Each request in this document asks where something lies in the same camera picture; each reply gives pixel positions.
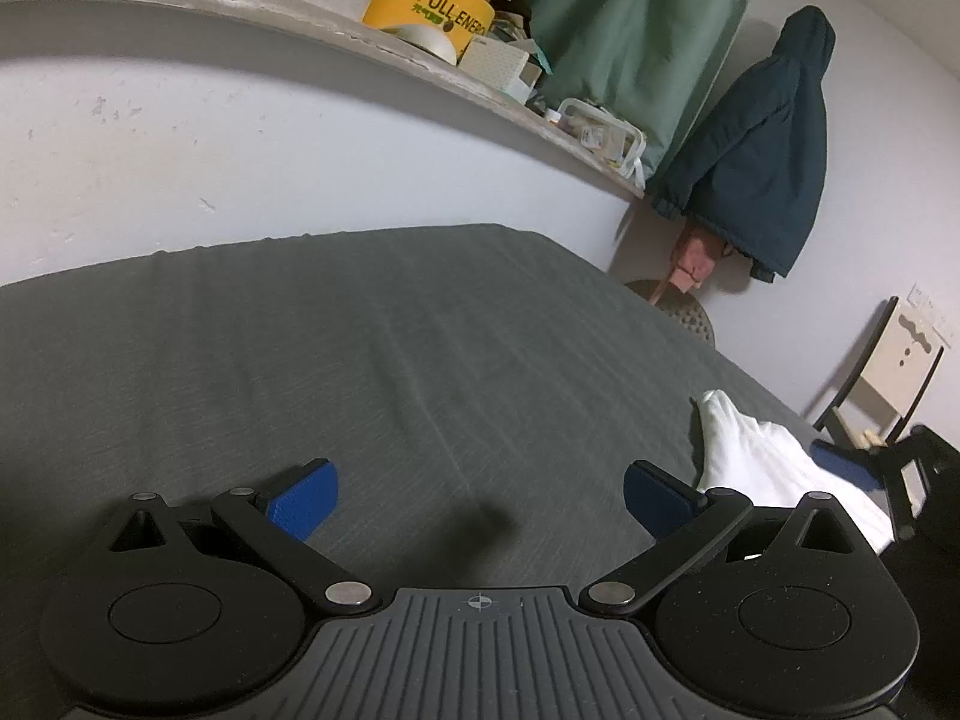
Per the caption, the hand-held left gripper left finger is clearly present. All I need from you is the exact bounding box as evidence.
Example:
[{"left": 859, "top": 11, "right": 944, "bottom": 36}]
[{"left": 109, "top": 459, "right": 380, "bottom": 616}]

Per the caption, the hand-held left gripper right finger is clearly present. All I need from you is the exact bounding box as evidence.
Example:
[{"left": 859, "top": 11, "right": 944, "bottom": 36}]
[{"left": 579, "top": 461, "right": 856, "bottom": 616}]

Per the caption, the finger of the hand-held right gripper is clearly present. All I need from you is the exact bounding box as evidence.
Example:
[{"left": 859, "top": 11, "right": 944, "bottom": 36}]
[{"left": 811, "top": 426, "right": 960, "bottom": 533}]

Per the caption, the white shirt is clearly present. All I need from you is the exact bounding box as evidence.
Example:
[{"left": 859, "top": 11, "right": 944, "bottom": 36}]
[{"left": 690, "top": 388, "right": 897, "bottom": 563}]

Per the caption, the pale wooden chair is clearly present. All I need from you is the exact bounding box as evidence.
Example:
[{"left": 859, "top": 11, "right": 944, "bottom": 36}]
[{"left": 812, "top": 296, "right": 947, "bottom": 456}]

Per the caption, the woven stool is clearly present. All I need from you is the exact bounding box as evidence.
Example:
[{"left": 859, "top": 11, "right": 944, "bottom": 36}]
[{"left": 625, "top": 279, "right": 719, "bottom": 347}]

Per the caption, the pink item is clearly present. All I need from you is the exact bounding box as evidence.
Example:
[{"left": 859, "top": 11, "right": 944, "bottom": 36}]
[{"left": 670, "top": 227, "right": 734, "bottom": 295}]

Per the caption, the dark teal jacket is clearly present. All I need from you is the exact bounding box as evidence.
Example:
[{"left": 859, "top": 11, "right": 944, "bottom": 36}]
[{"left": 647, "top": 5, "right": 839, "bottom": 286}]

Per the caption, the clear plastic container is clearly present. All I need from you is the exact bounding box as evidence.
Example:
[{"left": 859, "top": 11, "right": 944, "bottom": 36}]
[{"left": 553, "top": 96, "right": 651, "bottom": 186}]

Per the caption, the white tissue box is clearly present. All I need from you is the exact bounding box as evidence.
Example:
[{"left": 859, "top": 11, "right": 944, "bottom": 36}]
[{"left": 456, "top": 41, "right": 546, "bottom": 104}]

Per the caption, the green curtain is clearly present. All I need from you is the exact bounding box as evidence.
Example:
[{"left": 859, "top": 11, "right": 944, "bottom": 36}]
[{"left": 480, "top": 0, "right": 767, "bottom": 179}]

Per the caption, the white bowl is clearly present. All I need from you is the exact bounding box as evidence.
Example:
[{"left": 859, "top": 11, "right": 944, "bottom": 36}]
[{"left": 392, "top": 24, "right": 460, "bottom": 66}]

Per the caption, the white wall socket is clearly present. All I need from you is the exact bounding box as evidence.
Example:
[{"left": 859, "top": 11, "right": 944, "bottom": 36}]
[{"left": 906, "top": 283, "right": 960, "bottom": 332}]

